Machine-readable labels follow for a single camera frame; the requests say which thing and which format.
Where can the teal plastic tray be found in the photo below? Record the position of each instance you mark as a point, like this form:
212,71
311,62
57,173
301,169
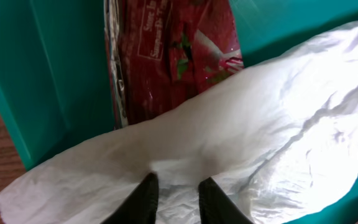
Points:
55,91

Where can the white napkin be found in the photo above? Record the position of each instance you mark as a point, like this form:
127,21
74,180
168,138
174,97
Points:
279,138

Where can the red sauce packet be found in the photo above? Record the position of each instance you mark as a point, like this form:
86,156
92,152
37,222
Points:
163,52

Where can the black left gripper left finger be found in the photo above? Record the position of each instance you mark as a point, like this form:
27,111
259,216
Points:
140,206

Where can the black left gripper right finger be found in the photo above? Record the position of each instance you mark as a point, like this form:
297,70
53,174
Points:
216,207

